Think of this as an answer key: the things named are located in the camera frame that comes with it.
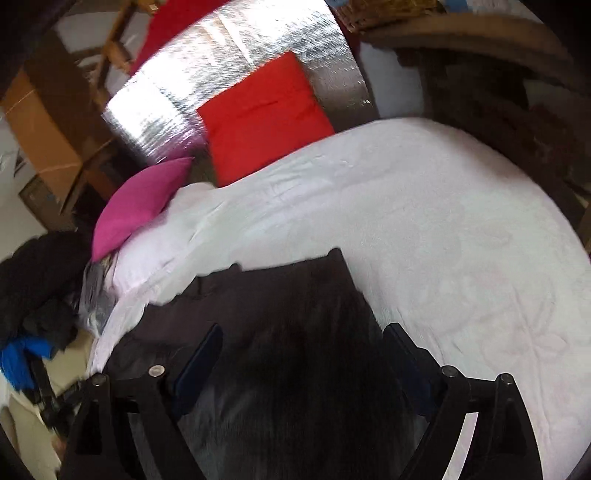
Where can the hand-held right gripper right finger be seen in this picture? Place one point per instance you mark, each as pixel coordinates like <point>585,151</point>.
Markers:
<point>407,361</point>

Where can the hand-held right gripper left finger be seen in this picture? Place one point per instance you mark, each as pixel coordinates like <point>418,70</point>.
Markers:
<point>198,364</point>

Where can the black jacket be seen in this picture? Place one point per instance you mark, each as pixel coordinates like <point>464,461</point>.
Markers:
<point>286,323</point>

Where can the pile of black clothes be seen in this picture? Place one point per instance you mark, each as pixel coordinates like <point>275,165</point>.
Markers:
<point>37,277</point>

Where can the clear plastic bag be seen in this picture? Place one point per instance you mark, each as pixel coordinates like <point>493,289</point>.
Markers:
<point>94,300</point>

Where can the white bed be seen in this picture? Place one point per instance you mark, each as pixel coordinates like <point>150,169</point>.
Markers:
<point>415,207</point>

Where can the pink pillow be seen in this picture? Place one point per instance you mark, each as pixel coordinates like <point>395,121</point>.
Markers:
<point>138,207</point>

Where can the blue cloth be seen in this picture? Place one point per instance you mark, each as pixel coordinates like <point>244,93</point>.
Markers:
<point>18,360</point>

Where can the red pillow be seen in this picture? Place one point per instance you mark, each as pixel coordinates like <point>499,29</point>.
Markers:
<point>263,120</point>

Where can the dark wooden shelf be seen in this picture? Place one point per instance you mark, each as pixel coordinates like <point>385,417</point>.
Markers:
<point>485,92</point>

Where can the cardboard box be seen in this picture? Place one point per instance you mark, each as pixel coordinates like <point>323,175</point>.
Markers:
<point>46,129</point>

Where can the wooden chair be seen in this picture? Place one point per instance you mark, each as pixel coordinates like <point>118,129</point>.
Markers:
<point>113,50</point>

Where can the silver foil sheet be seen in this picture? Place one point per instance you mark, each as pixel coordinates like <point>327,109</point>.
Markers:
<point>258,37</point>

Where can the red cloth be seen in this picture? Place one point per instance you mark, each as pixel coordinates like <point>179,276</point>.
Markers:
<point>175,27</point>

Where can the wicker basket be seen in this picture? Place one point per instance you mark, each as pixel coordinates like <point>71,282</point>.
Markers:
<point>388,13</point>

